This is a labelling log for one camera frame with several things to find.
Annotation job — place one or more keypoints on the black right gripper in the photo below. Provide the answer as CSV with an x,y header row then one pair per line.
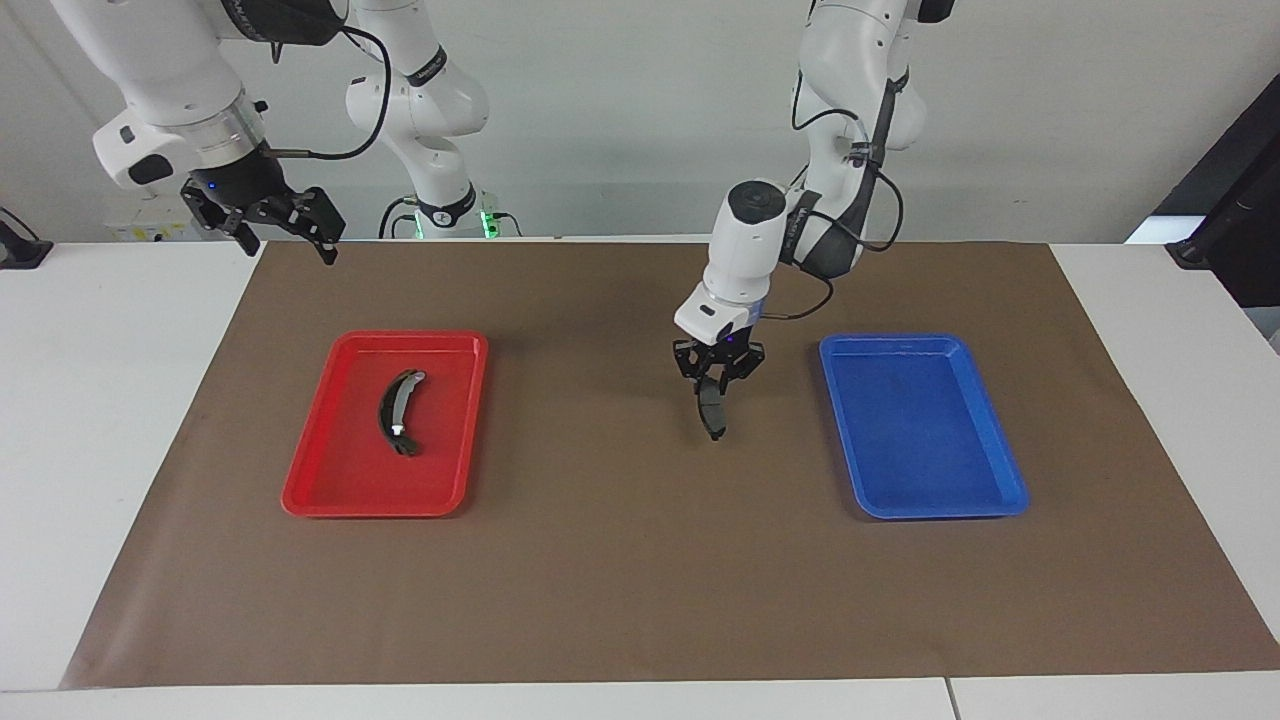
x,y
245,180

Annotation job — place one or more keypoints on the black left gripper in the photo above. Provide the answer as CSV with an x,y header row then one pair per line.
x,y
722,350

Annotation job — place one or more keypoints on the dark brake pad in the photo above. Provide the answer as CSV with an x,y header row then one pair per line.
x,y
712,415

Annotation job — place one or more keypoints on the curved brake shoe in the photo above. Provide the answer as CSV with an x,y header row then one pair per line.
x,y
390,410

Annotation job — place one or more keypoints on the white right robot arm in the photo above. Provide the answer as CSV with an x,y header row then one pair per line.
x,y
170,70

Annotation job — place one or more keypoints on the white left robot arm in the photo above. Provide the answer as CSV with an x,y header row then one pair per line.
x,y
745,250

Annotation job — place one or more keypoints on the white box with yellow label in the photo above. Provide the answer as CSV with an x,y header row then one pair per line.
x,y
145,230

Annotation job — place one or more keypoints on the blue plastic tray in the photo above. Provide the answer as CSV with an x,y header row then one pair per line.
x,y
920,440

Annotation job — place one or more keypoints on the brown paper table mat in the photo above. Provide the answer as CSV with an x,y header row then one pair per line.
x,y
600,560

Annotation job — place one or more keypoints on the red plastic tray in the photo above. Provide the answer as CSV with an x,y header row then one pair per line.
x,y
340,480

